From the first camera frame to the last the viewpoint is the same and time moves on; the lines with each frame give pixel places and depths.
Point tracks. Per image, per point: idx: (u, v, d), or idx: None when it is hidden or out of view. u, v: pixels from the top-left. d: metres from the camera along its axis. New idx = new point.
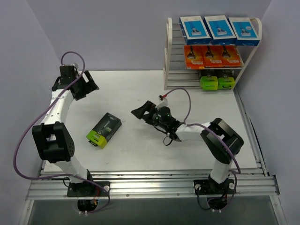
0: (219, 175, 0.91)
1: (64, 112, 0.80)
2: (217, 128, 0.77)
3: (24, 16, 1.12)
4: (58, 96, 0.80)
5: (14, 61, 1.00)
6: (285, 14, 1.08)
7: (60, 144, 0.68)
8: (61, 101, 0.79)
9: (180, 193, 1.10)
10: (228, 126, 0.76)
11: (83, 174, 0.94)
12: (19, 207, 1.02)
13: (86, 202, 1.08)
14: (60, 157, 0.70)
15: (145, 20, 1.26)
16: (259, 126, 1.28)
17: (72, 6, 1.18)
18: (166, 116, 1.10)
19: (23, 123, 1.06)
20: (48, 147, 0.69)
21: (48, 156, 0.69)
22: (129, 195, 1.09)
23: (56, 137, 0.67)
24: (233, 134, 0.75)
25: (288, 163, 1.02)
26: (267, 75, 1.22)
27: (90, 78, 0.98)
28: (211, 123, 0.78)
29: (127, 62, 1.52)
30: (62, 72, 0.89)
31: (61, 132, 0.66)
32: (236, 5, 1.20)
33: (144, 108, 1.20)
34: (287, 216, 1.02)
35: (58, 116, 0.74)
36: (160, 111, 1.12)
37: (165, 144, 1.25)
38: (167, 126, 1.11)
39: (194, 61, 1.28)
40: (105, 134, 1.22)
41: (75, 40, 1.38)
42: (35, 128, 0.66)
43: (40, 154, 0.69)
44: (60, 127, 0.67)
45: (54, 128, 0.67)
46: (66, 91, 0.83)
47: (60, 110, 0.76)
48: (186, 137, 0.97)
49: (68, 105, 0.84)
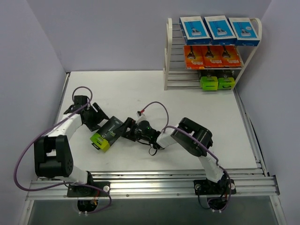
0: (211, 173, 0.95)
1: (70, 132, 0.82)
2: (186, 127, 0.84)
3: (25, 17, 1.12)
4: (68, 116, 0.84)
5: (14, 61, 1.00)
6: (286, 14, 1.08)
7: (58, 159, 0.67)
8: (69, 120, 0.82)
9: (180, 193, 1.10)
10: (194, 122, 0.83)
11: (83, 179, 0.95)
12: (19, 207, 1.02)
13: (86, 202, 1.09)
14: (56, 174, 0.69)
15: (145, 20, 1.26)
16: (259, 126, 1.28)
17: (72, 6, 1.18)
18: (146, 129, 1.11)
19: (23, 124, 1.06)
20: (46, 161, 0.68)
21: (43, 171, 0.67)
22: (129, 196, 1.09)
23: (56, 150, 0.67)
24: (199, 128, 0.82)
25: (288, 163, 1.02)
26: (267, 76, 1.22)
27: (99, 108, 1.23)
28: (179, 123, 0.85)
29: (126, 62, 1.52)
30: (76, 101, 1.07)
31: (63, 145, 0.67)
32: (236, 6, 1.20)
33: (126, 124, 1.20)
34: (287, 216, 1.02)
35: (63, 132, 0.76)
36: (140, 125, 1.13)
37: (152, 155, 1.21)
38: (150, 138, 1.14)
39: (194, 61, 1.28)
40: (108, 138, 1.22)
41: (75, 41, 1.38)
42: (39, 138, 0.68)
43: (35, 168, 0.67)
44: (62, 139, 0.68)
45: (56, 140, 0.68)
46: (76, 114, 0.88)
47: (67, 127, 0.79)
48: (167, 144, 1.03)
49: (75, 128, 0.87)
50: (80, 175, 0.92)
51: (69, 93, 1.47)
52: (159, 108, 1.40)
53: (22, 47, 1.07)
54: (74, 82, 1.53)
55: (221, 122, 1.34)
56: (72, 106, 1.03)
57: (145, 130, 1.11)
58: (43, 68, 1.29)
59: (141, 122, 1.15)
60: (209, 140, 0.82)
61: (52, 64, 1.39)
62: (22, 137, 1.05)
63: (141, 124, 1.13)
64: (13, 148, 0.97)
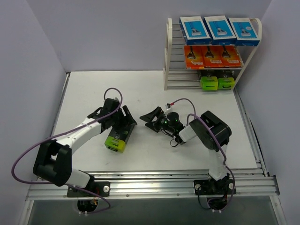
0: (214, 170, 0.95)
1: (81, 142, 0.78)
2: (207, 121, 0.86)
3: (24, 17, 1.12)
4: (87, 123, 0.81)
5: (14, 61, 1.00)
6: (285, 14, 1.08)
7: (55, 168, 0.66)
8: (86, 129, 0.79)
9: (180, 193, 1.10)
10: (216, 116, 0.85)
11: (82, 183, 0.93)
12: (19, 207, 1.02)
13: (86, 202, 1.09)
14: (50, 180, 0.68)
15: (145, 21, 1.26)
16: (259, 126, 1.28)
17: (72, 6, 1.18)
18: (175, 121, 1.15)
19: (23, 124, 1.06)
20: (45, 165, 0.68)
21: (39, 172, 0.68)
22: (129, 196, 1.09)
23: (56, 159, 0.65)
24: (219, 122, 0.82)
25: (288, 163, 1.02)
26: (267, 75, 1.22)
27: (128, 112, 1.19)
28: (202, 116, 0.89)
29: (126, 62, 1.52)
30: (105, 104, 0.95)
31: (63, 157, 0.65)
32: (236, 6, 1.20)
33: (155, 113, 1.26)
34: (287, 216, 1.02)
35: (72, 141, 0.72)
36: (169, 116, 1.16)
37: (172, 146, 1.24)
38: (175, 130, 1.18)
39: (194, 61, 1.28)
40: (123, 137, 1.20)
41: (75, 41, 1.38)
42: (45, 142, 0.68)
43: (33, 167, 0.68)
44: (65, 152, 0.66)
45: (60, 149, 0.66)
46: (95, 122, 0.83)
47: (78, 137, 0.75)
48: (189, 137, 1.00)
49: (89, 137, 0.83)
50: (80, 179, 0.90)
51: (69, 93, 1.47)
52: (183, 103, 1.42)
53: (22, 48, 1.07)
54: (74, 82, 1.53)
55: None
56: (100, 108, 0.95)
57: (172, 122, 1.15)
58: (43, 68, 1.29)
59: (170, 113, 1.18)
60: (228, 136, 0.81)
61: (52, 64, 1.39)
62: (22, 136, 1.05)
63: (170, 114, 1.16)
64: (12, 148, 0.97)
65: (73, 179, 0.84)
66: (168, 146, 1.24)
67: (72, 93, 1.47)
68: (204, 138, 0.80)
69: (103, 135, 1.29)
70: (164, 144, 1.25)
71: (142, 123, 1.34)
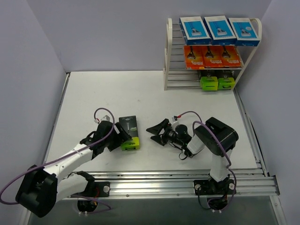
0: (215, 172, 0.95)
1: (71, 168, 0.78)
2: (213, 126, 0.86)
3: (24, 17, 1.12)
4: (78, 151, 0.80)
5: (13, 62, 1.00)
6: (285, 14, 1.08)
7: (38, 197, 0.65)
8: (75, 155, 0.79)
9: (180, 194, 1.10)
10: (221, 122, 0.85)
11: (80, 188, 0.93)
12: (19, 207, 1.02)
13: (86, 202, 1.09)
14: (33, 210, 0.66)
15: (145, 21, 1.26)
16: (259, 126, 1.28)
17: (72, 6, 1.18)
18: (183, 133, 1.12)
19: (22, 124, 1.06)
20: (29, 194, 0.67)
21: (23, 201, 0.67)
22: (129, 196, 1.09)
23: (41, 189, 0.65)
24: (223, 127, 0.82)
25: (289, 163, 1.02)
26: (267, 75, 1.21)
27: (121, 128, 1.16)
28: (207, 123, 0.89)
29: (127, 61, 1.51)
30: (99, 128, 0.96)
31: (47, 188, 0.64)
32: (236, 6, 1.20)
33: (162, 125, 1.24)
34: (287, 216, 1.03)
35: (60, 169, 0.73)
36: (177, 129, 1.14)
37: (181, 160, 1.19)
38: (183, 143, 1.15)
39: (194, 61, 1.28)
40: (135, 134, 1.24)
41: (75, 41, 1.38)
42: (31, 170, 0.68)
43: (18, 194, 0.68)
44: (49, 182, 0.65)
45: (45, 179, 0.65)
46: (86, 149, 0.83)
47: (66, 165, 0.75)
48: (197, 149, 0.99)
49: (80, 162, 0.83)
50: (77, 184, 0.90)
51: (68, 93, 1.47)
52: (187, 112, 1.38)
53: (22, 48, 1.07)
54: (74, 82, 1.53)
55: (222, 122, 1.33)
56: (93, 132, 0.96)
57: (181, 134, 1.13)
58: (43, 68, 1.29)
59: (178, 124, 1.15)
60: (235, 140, 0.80)
61: (52, 65, 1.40)
62: (22, 136, 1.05)
63: (178, 127, 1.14)
64: (12, 148, 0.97)
65: (66, 191, 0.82)
66: (168, 146, 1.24)
67: (72, 93, 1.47)
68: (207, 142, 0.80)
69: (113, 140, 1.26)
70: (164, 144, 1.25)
71: (142, 123, 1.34)
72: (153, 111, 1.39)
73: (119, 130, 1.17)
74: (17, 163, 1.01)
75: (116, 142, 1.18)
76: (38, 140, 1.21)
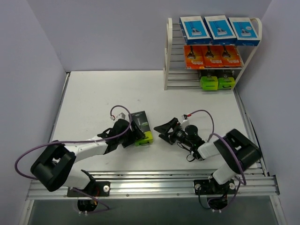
0: (221, 176, 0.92)
1: (85, 154, 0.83)
2: (233, 139, 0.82)
3: (24, 16, 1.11)
4: (95, 140, 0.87)
5: (14, 62, 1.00)
6: (286, 14, 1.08)
7: (55, 170, 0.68)
8: (92, 144, 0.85)
9: (180, 193, 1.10)
10: (245, 138, 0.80)
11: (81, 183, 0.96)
12: (19, 207, 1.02)
13: (86, 202, 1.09)
14: (43, 181, 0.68)
15: (145, 20, 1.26)
16: (259, 126, 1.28)
17: (72, 6, 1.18)
18: (193, 135, 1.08)
19: (22, 124, 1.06)
20: (44, 165, 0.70)
21: (37, 171, 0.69)
22: (129, 195, 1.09)
23: (60, 162, 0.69)
24: (248, 144, 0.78)
25: (288, 163, 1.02)
26: (267, 75, 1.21)
27: (136, 127, 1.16)
28: (227, 133, 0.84)
29: (127, 61, 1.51)
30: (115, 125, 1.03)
31: (67, 162, 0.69)
32: (236, 6, 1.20)
33: (171, 124, 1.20)
34: (286, 216, 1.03)
35: (79, 150, 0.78)
36: (188, 129, 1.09)
37: (189, 161, 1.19)
38: (192, 144, 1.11)
39: (194, 61, 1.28)
40: (146, 129, 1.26)
41: (75, 40, 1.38)
42: (53, 144, 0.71)
43: (33, 164, 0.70)
44: (70, 158, 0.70)
45: (66, 154, 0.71)
46: (102, 141, 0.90)
47: (84, 148, 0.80)
48: (208, 154, 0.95)
49: (92, 153, 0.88)
50: (79, 180, 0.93)
51: (68, 93, 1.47)
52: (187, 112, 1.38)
53: (22, 48, 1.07)
54: (74, 82, 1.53)
55: (222, 122, 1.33)
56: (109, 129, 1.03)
57: (191, 135, 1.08)
58: (44, 68, 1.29)
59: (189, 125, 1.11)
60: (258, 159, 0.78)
61: (52, 64, 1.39)
62: (22, 136, 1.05)
63: (189, 127, 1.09)
64: (12, 148, 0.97)
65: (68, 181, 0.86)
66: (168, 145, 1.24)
67: (72, 93, 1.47)
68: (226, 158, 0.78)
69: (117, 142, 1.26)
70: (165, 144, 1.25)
71: None
72: (152, 111, 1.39)
73: (133, 128, 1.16)
74: (18, 163, 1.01)
75: (130, 140, 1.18)
76: (38, 140, 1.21)
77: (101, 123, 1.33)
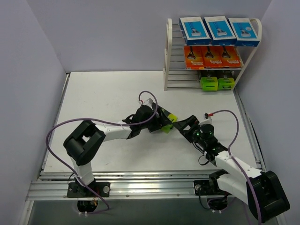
0: (225, 186, 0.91)
1: (111, 135, 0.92)
2: (266, 181, 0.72)
3: (24, 17, 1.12)
4: (121, 124, 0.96)
5: (13, 62, 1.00)
6: (285, 14, 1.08)
7: (85, 146, 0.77)
8: (118, 127, 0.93)
9: (180, 194, 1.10)
10: (280, 186, 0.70)
11: (87, 179, 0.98)
12: (19, 207, 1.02)
13: (86, 203, 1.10)
14: (74, 155, 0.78)
15: (145, 21, 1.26)
16: (259, 126, 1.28)
17: (72, 6, 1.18)
18: (207, 133, 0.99)
19: (22, 124, 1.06)
20: (76, 140, 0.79)
21: (70, 145, 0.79)
22: (129, 196, 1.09)
23: (90, 138, 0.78)
24: (281, 198, 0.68)
25: (289, 163, 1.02)
26: (267, 76, 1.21)
27: (161, 114, 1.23)
28: (262, 173, 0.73)
29: (127, 62, 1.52)
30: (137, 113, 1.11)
31: (96, 139, 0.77)
32: (236, 6, 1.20)
33: (188, 121, 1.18)
34: (287, 216, 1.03)
35: (107, 131, 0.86)
36: (203, 127, 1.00)
37: (201, 164, 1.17)
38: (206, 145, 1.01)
39: (194, 61, 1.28)
40: (167, 112, 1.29)
41: (75, 41, 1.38)
42: (86, 122, 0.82)
43: (67, 138, 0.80)
44: (99, 135, 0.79)
45: (96, 133, 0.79)
46: (128, 126, 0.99)
47: (112, 130, 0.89)
48: (221, 166, 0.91)
49: (118, 135, 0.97)
50: (87, 175, 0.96)
51: (68, 93, 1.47)
52: (187, 112, 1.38)
53: (22, 48, 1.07)
54: (74, 82, 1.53)
55: (223, 122, 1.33)
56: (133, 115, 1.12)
57: (205, 134, 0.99)
58: (43, 68, 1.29)
59: (206, 123, 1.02)
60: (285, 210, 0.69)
61: (52, 65, 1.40)
62: (22, 136, 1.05)
63: (203, 125, 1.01)
64: (12, 148, 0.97)
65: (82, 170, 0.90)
66: (168, 146, 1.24)
67: (72, 93, 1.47)
68: (249, 198, 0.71)
69: (117, 142, 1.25)
70: (165, 144, 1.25)
71: None
72: None
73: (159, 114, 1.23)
74: (18, 163, 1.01)
75: (153, 124, 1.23)
76: (38, 140, 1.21)
77: None
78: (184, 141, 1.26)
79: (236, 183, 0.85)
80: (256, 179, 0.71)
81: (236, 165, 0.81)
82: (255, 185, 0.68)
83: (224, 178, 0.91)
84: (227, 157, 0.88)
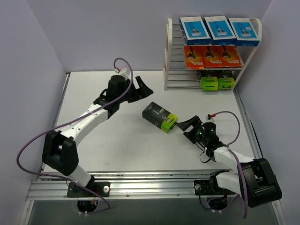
0: (224, 182, 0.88)
1: (86, 131, 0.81)
2: (258, 168, 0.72)
3: (24, 16, 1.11)
4: (92, 111, 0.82)
5: (13, 62, 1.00)
6: (285, 14, 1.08)
7: (61, 159, 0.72)
8: (91, 117, 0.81)
9: (180, 194, 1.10)
10: (272, 173, 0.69)
11: (83, 181, 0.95)
12: (19, 207, 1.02)
13: (86, 203, 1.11)
14: (58, 169, 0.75)
15: (145, 20, 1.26)
16: (259, 126, 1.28)
17: (72, 6, 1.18)
18: (208, 130, 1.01)
19: (22, 124, 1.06)
20: (53, 155, 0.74)
21: (48, 161, 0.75)
22: (130, 196, 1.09)
23: (62, 151, 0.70)
24: (273, 183, 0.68)
25: (289, 163, 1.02)
26: (267, 75, 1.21)
27: (141, 85, 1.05)
28: (254, 161, 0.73)
29: (127, 62, 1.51)
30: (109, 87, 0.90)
31: (67, 150, 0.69)
32: (236, 6, 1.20)
33: (191, 121, 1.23)
34: (287, 216, 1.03)
35: (78, 131, 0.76)
36: (205, 124, 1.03)
37: (202, 161, 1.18)
38: (207, 141, 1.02)
39: (194, 61, 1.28)
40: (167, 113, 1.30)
41: (75, 40, 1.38)
42: (49, 134, 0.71)
43: (42, 155, 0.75)
44: (69, 144, 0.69)
45: (64, 142, 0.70)
46: (101, 109, 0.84)
47: (82, 127, 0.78)
48: (221, 160, 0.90)
49: (95, 123, 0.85)
50: (82, 176, 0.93)
51: (68, 93, 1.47)
52: (187, 112, 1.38)
53: (22, 48, 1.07)
54: (74, 82, 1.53)
55: (223, 122, 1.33)
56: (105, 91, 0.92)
57: (206, 131, 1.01)
58: (43, 68, 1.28)
59: (208, 122, 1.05)
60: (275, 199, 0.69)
61: (52, 64, 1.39)
62: (22, 136, 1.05)
63: (206, 123, 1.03)
64: (12, 147, 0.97)
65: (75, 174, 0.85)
66: (168, 146, 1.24)
67: (72, 93, 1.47)
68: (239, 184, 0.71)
69: (117, 142, 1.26)
70: (164, 144, 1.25)
71: (141, 123, 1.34)
72: None
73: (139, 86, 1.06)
74: (18, 163, 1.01)
75: (132, 96, 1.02)
76: (38, 140, 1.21)
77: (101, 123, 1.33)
78: (184, 141, 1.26)
79: (233, 176, 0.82)
80: (246, 164, 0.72)
81: (232, 154, 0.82)
82: (245, 169, 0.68)
83: (223, 174, 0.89)
84: (224, 150, 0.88)
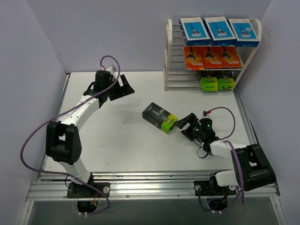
0: (223, 179, 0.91)
1: (83, 119, 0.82)
2: (252, 154, 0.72)
3: (24, 17, 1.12)
4: (85, 101, 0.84)
5: (14, 62, 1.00)
6: (285, 15, 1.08)
7: (66, 146, 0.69)
8: (85, 106, 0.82)
9: (180, 194, 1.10)
10: (265, 157, 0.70)
11: (85, 178, 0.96)
12: (18, 208, 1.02)
13: (86, 204, 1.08)
14: (64, 159, 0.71)
15: (145, 21, 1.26)
16: (259, 127, 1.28)
17: (72, 6, 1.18)
18: (205, 125, 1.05)
19: (22, 124, 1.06)
20: (56, 146, 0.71)
21: (53, 153, 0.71)
22: (129, 197, 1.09)
23: (66, 138, 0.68)
24: (266, 167, 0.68)
25: (289, 163, 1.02)
26: (267, 76, 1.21)
27: (125, 83, 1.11)
28: (247, 146, 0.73)
29: (127, 62, 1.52)
30: (96, 79, 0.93)
31: (72, 135, 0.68)
32: (236, 7, 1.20)
33: (187, 119, 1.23)
34: (287, 217, 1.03)
35: (77, 119, 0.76)
36: (202, 120, 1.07)
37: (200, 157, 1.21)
38: (205, 136, 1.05)
39: (194, 62, 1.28)
40: (167, 114, 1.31)
41: (75, 41, 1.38)
42: (51, 125, 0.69)
43: (46, 149, 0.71)
44: (72, 130, 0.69)
45: (67, 129, 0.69)
46: (93, 99, 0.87)
47: (80, 114, 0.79)
48: (218, 153, 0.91)
49: (90, 113, 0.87)
50: (82, 173, 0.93)
51: (68, 94, 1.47)
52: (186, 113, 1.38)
53: (22, 48, 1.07)
54: (74, 83, 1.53)
55: (223, 123, 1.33)
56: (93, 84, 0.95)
57: (203, 126, 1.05)
58: (44, 68, 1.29)
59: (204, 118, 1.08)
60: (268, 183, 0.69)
61: (52, 65, 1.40)
62: (22, 136, 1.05)
63: (203, 119, 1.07)
64: (12, 148, 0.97)
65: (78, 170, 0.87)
66: (168, 146, 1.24)
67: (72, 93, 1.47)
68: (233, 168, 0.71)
69: (117, 142, 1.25)
70: (164, 144, 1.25)
71: (141, 123, 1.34)
72: None
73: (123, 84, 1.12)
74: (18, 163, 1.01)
75: (116, 93, 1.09)
76: (38, 141, 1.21)
77: (101, 123, 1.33)
78: (184, 142, 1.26)
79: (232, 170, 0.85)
80: (240, 148, 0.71)
81: (226, 143, 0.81)
82: (240, 154, 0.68)
83: (222, 172, 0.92)
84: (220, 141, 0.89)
